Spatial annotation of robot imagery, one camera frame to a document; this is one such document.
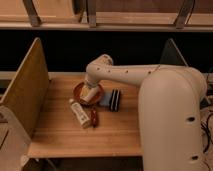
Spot black striped eraser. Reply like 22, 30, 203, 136
99, 89, 121, 112

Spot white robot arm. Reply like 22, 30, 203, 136
85, 55, 207, 171

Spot red-brown plate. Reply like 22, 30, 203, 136
73, 82, 104, 106

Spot white paper cup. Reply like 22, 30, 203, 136
80, 85, 99, 102

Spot small red-brown object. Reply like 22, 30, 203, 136
91, 108, 99, 127

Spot white tube bottle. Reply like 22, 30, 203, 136
69, 99, 91, 129

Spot left wooden side panel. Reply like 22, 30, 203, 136
0, 38, 49, 141

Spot black cables on floor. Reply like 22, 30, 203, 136
199, 111, 213, 154

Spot upper wooden shelf frame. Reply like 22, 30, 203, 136
0, 0, 213, 32

